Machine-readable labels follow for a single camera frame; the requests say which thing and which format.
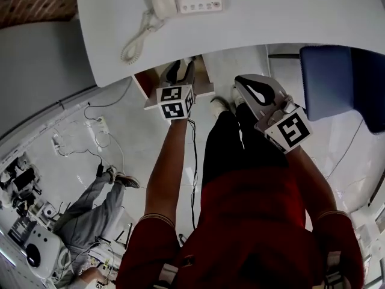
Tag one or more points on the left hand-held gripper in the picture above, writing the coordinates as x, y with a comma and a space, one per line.
174, 105

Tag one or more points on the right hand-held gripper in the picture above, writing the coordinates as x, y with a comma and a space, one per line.
290, 128

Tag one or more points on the person's left forearm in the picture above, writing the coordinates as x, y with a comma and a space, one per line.
168, 167

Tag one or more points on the person's right forearm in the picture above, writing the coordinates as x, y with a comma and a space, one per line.
312, 179

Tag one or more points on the white desk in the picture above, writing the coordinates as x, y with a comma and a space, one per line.
270, 17

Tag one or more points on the person's white left shoe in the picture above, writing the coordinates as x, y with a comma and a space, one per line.
219, 105

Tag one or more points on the person's white shoe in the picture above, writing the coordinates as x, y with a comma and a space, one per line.
219, 105
237, 96

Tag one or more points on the person's white right shoe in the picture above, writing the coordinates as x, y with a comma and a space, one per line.
237, 96

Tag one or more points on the person's black trousers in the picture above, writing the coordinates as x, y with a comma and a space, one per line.
231, 149

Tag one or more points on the blue chair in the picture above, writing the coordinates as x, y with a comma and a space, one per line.
334, 83

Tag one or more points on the white power strip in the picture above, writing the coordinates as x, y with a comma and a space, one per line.
102, 123

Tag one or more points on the black power adapter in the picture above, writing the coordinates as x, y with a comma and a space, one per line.
99, 168

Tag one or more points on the person's red shirt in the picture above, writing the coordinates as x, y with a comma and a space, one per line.
249, 227

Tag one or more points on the white appliance with black disc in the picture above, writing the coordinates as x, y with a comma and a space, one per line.
39, 251

